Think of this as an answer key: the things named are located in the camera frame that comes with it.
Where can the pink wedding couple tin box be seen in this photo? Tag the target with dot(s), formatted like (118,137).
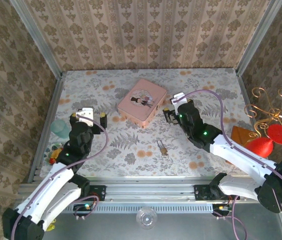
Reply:
(140,100)

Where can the small brass padlock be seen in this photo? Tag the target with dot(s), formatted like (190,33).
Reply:
(164,150)

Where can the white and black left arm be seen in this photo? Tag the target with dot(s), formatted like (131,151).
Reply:
(43,190)

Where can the translucent teal cup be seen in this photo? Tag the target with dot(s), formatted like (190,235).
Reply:
(58,127)

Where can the small colourful toy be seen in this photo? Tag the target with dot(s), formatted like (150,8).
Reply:
(53,157)

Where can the brown wooden block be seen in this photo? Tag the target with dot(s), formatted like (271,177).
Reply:
(240,133)

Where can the floral patterned table mat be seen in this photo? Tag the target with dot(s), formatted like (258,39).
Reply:
(130,75)

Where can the small circuit board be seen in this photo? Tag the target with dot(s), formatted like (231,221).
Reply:
(87,207)
(220,208)

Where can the red hourglass shaped object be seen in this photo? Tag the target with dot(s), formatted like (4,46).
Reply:
(280,135)

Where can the clear glass dome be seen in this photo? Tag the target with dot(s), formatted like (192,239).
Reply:
(146,219)

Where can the grey sheet metal panel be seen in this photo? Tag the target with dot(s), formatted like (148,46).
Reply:
(193,225)

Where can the aluminium mounting rail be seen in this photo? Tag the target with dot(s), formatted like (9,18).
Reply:
(150,190)

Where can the aluminium corner post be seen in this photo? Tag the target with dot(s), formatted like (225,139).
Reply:
(258,37)
(40,40)

